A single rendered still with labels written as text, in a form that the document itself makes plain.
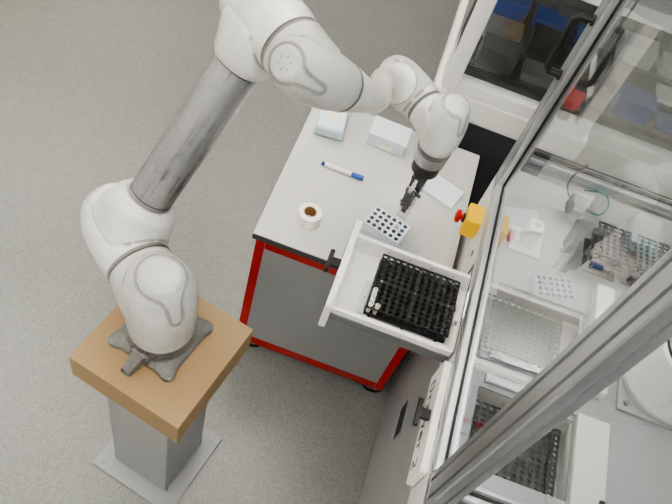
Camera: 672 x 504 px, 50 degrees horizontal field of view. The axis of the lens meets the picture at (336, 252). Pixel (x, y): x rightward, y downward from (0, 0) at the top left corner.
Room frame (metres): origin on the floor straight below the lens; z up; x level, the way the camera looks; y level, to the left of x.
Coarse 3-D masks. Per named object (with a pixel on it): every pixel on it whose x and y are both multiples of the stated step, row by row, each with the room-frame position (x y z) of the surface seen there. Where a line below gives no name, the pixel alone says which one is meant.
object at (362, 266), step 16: (368, 240) 1.19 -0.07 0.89; (352, 256) 1.16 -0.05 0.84; (368, 256) 1.18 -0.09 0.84; (384, 256) 1.19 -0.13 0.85; (400, 256) 1.19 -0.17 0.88; (416, 256) 1.19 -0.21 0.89; (352, 272) 1.11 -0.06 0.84; (368, 272) 1.13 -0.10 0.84; (448, 272) 1.19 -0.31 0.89; (352, 288) 1.06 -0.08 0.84; (464, 288) 1.19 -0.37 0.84; (336, 304) 1.00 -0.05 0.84; (352, 304) 1.01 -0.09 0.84; (336, 320) 0.94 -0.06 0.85; (352, 320) 0.95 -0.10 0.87; (368, 320) 0.95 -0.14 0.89; (384, 336) 0.94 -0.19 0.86; (400, 336) 0.95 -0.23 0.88; (416, 336) 0.96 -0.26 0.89; (448, 336) 1.03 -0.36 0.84; (416, 352) 0.94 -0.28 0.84; (432, 352) 0.94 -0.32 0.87; (448, 352) 0.95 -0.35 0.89
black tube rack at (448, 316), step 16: (400, 272) 1.12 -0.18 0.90; (416, 272) 1.16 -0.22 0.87; (432, 272) 1.16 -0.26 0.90; (384, 288) 1.05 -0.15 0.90; (400, 288) 1.07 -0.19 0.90; (416, 288) 1.09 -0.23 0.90; (432, 288) 1.11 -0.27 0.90; (448, 288) 1.13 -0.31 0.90; (384, 304) 1.01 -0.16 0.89; (400, 304) 1.03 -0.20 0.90; (416, 304) 1.06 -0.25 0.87; (432, 304) 1.08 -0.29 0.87; (448, 304) 1.08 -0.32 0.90; (384, 320) 0.98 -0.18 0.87; (400, 320) 1.00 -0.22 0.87; (416, 320) 1.00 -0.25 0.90; (432, 320) 1.01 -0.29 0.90; (448, 320) 1.05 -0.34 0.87; (432, 336) 0.99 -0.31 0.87
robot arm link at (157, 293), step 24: (120, 264) 0.75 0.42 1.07; (144, 264) 0.74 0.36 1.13; (168, 264) 0.76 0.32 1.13; (120, 288) 0.70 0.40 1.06; (144, 288) 0.69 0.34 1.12; (168, 288) 0.71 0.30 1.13; (192, 288) 0.75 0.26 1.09; (144, 312) 0.66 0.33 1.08; (168, 312) 0.68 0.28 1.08; (192, 312) 0.72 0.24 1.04; (144, 336) 0.65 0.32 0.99; (168, 336) 0.67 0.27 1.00
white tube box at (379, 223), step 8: (376, 208) 1.39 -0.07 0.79; (368, 216) 1.35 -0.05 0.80; (376, 216) 1.36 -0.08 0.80; (384, 216) 1.37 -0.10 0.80; (392, 216) 1.38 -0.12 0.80; (368, 224) 1.32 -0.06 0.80; (376, 224) 1.33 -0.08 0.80; (384, 224) 1.34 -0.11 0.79; (392, 224) 1.36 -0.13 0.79; (400, 224) 1.37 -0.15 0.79; (408, 224) 1.37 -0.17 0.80; (368, 232) 1.31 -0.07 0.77; (376, 232) 1.31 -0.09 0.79; (384, 232) 1.32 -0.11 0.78; (392, 232) 1.33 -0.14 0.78; (400, 232) 1.33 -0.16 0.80; (384, 240) 1.30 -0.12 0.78; (392, 240) 1.29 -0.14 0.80; (400, 240) 1.30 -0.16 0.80
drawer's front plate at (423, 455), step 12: (444, 372) 0.87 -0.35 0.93; (432, 384) 0.87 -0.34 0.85; (444, 384) 0.84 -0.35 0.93; (432, 396) 0.82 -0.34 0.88; (444, 396) 0.81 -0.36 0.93; (432, 408) 0.77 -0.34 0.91; (432, 420) 0.74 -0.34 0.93; (432, 432) 0.71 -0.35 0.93; (420, 444) 0.70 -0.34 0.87; (432, 444) 0.68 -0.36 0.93; (420, 456) 0.66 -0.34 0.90; (420, 468) 0.62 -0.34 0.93; (408, 480) 0.62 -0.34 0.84
